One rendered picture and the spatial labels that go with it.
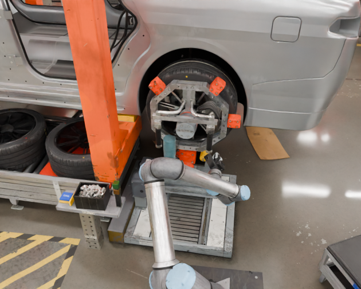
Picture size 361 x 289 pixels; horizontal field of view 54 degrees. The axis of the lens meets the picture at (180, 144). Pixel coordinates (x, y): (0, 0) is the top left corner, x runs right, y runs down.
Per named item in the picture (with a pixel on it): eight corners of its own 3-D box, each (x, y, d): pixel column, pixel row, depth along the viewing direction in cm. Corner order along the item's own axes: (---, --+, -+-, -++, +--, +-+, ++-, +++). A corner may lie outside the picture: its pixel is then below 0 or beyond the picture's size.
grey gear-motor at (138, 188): (165, 179, 311) (164, 147, 290) (155, 214, 277) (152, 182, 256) (145, 176, 313) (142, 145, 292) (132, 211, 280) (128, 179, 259)
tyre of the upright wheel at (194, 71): (146, 58, 258) (158, 132, 297) (138, 71, 240) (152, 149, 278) (238, 55, 246) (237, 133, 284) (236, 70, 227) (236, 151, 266)
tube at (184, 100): (187, 103, 239) (187, 89, 233) (182, 118, 224) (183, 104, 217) (161, 101, 241) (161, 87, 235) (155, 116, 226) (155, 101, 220)
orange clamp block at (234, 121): (227, 121, 251) (239, 122, 250) (226, 128, 245) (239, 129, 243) (228, 113, 247) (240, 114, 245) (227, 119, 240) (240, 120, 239)
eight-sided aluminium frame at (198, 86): (224, 149, 264) (231, 83, 231) (224, 154, 259) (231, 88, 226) (153, 141, 271) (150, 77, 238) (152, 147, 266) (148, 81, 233)
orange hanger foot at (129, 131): (142, 128, 296) (140, 92, 275) (124, 168, 254) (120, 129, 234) (123, 126, 298) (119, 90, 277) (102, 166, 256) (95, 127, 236)
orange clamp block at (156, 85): (166, 85, 241) (157, 75, 238) (164, 90, 235) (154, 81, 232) (159, 90, 245) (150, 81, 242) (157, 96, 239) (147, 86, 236)
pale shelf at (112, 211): (125, 199, 243) (125, 196, 241) (118, 218, 230) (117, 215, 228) (66, 192, 249) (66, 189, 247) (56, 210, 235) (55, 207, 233)
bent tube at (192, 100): (216, 105, 236) (217, 92, 230) (214, 121, 221) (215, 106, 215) (190, 103, 239) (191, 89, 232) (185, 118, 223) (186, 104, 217)
